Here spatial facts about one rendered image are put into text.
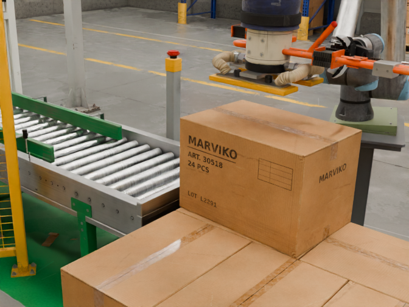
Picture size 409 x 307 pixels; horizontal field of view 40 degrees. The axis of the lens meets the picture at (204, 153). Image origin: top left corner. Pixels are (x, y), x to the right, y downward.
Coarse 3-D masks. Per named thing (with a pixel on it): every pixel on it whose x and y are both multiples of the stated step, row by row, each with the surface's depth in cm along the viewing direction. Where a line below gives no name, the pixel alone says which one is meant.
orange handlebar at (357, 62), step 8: (240, 40) 223; (296, 48) 209; (296, 56) 205; (304, 56) 202; (344, 56) 198; (352, 56) 194; (344, 64) 194; (352, 64) 192; (360, 64) 190; (368, 64) 188; (400, 72) 182; (408, 72) 180
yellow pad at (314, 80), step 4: (240, 68) 231; (276, 76) 221; (312, 76) 219; (300, 80) 215; (304, 80) 214; (308, 80) 214; (312, 80) 214; (316, 80) 215; (320, 80) 217; (300, 84) 215; (304, 84) 214; (308, 84) 213; (312, 84) 213; (316, 84) 216
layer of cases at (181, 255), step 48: (144, 240) 216; (192, 240) 217; (240, 240) 218; (336, 240) 219; (384, 240) 220; (96, 288) 186; (144, 288) 187; (192, 288) 187; (240, 288) 188; (288, 288) 189; (336, 288) 189; (384, 288) 190
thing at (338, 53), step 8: (320, 48) 201; (328, 48) 204; (312, 56) 199; (320, 56) 196; (328, 56) 194; (336, 56) 195; (312, 64) 199; (320, 64) 197; (328, 64) 195; (336, 64) 197
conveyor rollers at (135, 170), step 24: (0, 120) 350; (24, 120) 353; (48, 120) 355; (72, 144) 317; (96, 144) 318; (120, 144) 320; (144, 144) 314; (72, 168) 285; (96, 168) 286; (120, 168) 286; (144, 168) 287; (168, 168) 287; (144, 192) 264
